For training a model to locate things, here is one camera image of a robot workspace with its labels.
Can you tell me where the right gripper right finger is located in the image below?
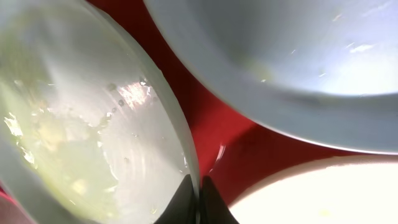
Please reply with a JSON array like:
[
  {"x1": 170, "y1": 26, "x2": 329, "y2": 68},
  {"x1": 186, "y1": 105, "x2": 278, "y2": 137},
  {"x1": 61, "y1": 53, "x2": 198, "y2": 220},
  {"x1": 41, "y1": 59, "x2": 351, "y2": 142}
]
[{"x1": 200, "y1": 176, "x2": 239, "y2": 224}]

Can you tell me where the white plate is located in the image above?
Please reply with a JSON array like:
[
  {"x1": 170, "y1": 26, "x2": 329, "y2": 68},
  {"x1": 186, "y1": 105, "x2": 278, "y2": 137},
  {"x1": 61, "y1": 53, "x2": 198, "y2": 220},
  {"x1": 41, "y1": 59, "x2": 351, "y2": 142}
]
[{"x1": 229, "y1": 155, "x2": 397, "y2": 224}]

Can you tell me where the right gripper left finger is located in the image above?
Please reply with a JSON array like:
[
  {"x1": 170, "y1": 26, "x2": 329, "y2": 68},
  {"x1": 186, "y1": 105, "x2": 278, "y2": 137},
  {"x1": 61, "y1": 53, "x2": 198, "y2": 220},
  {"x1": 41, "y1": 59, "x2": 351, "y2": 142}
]
[{"x1": 154, "y1": 174, "x2": 197, "y2": 224}]

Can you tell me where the light green plate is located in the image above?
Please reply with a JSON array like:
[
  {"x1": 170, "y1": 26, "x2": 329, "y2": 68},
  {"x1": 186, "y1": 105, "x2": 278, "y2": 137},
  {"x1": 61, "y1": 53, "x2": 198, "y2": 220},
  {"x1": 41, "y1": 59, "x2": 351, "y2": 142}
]
[{"x1": 1, "y1": 0, "x2": 200, "y2": 223}]

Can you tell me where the red serving tray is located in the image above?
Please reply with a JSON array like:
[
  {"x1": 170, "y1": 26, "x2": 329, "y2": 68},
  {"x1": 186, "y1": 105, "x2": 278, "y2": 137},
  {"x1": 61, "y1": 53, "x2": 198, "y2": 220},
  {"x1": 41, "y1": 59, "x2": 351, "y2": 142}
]
[{"x1": 0, "y1": 0, "x2": 361, "y2": 215}]

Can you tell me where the light blue plate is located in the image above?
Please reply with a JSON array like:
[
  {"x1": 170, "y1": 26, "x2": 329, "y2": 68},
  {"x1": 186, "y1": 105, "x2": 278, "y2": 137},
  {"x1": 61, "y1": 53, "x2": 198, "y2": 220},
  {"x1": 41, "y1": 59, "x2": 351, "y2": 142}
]
[{"x1": 145, "y1": 0, "x2": 397, "y2": 154}]

